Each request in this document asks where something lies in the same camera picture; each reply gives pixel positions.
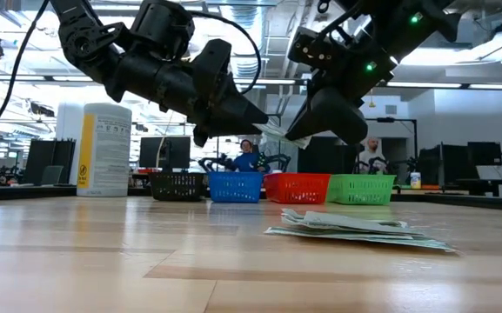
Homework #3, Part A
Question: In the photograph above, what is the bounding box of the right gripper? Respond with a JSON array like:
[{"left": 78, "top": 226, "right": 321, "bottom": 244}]
[{"left": 284, "top": 38, "right": 398, "bottom": 146}]

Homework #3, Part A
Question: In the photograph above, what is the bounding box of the red plastic basket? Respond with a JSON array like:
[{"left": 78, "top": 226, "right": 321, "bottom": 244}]
[{"left": 263, "top": 172, "right": 332, "bottom": 205}]

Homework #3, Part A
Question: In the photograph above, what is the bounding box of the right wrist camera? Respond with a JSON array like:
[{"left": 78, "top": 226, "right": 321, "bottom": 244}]
[{"left": 287, "top": 25, "right": 348, "bottom": 71}]

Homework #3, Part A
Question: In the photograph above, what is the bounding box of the white yellow wipes canister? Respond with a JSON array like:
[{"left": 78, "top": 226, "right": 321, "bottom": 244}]
[{"left": 76, "top": 103, "right": 133, "bottom": 198}]

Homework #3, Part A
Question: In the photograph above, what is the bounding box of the person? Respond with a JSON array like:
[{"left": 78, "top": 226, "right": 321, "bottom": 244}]
[
  {"left": 232, "top": 138, "right": 271, "bottom": 174},
  {"left": 357, "top": 137, "right": 386, "bottom": 175}
]

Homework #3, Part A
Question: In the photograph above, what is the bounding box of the blue plastic basket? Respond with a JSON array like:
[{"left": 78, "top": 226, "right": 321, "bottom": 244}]
[{"left": 207, "top": 170, "right": 265, "bottom": 204}]

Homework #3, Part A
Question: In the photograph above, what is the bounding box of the black partition panel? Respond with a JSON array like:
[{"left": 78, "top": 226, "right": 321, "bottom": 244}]
[{"left": 23, "top": 138, "right": 77, "bottom": 186}]

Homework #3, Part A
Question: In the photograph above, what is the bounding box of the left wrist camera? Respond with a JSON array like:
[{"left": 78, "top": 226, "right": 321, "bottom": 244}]
[{"left": 191, "top": 37, "right": 234, "bottom": 103}]

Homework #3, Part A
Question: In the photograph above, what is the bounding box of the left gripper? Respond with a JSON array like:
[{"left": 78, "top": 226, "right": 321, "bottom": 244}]
[{"left": 104, "top": 51, "right": 270, "bottom": 148}]

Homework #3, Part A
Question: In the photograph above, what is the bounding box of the black left wrist camera cable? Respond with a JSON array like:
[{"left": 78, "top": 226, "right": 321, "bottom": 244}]
[{"left": 189, "top": 10, "right": 264, "bottom": 96}]

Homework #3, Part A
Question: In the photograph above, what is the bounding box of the black hanging arm cable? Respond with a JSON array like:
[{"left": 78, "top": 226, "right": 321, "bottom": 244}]
[{"left": 0, "top": 0, "right": 50, "bottom": 171}]

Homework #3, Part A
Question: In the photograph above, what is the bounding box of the green plastic basket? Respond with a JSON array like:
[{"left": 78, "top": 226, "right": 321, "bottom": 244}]
[{"left": 326, "top": 173, "right": 397, "bottom": 206}]

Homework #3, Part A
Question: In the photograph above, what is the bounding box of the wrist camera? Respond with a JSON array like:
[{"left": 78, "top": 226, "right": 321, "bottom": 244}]
[
  {"left": 191, "top": 37, "right": 234, "bottom": 103},
  {"left": 287, "top": 25, "right": 348, "bottom": 71}
]

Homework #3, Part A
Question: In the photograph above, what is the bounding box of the wide silver ceiling duct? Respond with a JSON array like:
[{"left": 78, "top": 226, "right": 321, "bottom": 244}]
[{"left": 218, "top": 0, "right": 273, "bottom": 143}]

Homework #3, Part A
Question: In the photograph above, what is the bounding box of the white LED light bar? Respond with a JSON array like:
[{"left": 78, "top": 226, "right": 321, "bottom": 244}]
[{"left": 0, "top": 73, "right": 502, "bottom": 91}]

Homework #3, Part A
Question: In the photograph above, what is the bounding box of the black aluminium rig frame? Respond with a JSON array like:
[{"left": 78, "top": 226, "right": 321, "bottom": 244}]
[{"left": 0, "top": 184, "right": 502, "bottom": 210}]

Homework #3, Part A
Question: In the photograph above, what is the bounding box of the black plastic basket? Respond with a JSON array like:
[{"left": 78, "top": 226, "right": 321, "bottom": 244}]
[{"left": 149, "top": 171, "right": 205, "bottom": 203}]

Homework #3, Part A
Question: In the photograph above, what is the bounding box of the black computer monitor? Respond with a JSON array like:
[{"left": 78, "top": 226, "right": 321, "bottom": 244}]
[
  {"left": 466, "top": 141, "right": 502, "bottom": 168},
  {"left": 139, "top": 136, "right": 192, "bottom": 171},
  {"left": 418, "top": 143, "right": 469, "bottom": 192}
]

